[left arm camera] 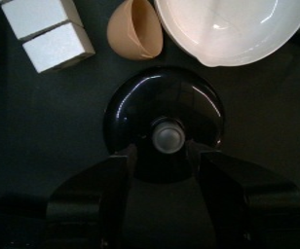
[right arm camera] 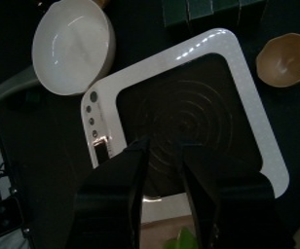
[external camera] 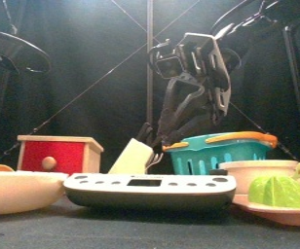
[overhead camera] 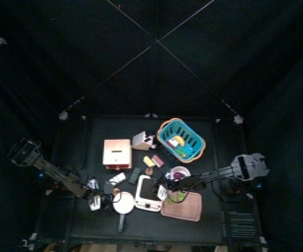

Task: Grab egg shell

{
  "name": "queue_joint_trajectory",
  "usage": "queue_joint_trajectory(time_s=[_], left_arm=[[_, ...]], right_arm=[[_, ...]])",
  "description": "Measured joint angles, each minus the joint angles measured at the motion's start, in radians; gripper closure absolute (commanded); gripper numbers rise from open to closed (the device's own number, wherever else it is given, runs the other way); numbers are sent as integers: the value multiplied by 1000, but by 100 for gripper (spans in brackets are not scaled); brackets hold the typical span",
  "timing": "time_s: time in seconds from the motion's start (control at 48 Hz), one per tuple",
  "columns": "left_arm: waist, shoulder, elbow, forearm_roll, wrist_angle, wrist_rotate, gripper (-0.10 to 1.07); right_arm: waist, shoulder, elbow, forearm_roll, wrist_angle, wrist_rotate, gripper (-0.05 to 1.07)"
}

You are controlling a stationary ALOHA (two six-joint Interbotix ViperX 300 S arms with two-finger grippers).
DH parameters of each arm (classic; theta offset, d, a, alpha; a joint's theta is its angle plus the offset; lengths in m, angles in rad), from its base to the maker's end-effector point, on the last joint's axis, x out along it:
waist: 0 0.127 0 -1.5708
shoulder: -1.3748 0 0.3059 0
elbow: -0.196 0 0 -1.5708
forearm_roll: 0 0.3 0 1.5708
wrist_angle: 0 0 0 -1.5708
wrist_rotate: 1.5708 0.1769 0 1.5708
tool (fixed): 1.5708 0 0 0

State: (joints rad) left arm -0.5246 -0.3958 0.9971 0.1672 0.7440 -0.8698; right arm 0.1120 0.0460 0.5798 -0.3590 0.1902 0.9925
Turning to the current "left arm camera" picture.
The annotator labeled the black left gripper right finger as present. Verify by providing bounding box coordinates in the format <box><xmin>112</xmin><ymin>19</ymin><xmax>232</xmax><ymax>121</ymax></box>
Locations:
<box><xmin>185</xmin><ymin>139</ymin><xmax>300</xmax><ymax>249</ymax></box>

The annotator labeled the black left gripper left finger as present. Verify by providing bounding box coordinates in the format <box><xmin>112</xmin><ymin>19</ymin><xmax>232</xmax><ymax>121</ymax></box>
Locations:
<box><xmin>41</xmin><ymin>144</ymin><xmax>139</xmax><ymax>249</ymax></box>

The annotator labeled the white block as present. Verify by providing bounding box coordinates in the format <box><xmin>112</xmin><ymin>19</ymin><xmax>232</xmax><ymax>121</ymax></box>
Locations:
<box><xmin>0</xmin><ymin>0</ymin><xmax>84</xmax><ymax>42</ymax></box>
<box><xmin>22</xmin><ymin>21</ymin><xmax>97</xmax><ymax>74</ymax></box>

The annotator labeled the tan small bowl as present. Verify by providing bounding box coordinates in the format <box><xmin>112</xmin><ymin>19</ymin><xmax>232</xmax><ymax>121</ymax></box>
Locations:
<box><xmin>106</xmin><ymin>0</ymin><xmax>165</xmax><ymax>61</ymax></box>

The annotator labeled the white mixing bowl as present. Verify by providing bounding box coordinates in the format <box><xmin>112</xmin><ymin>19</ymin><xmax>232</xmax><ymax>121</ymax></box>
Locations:
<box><xmin>153</xmin><ymin>0</ymin><xmax>300</xmax><ymax>68</ymax></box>

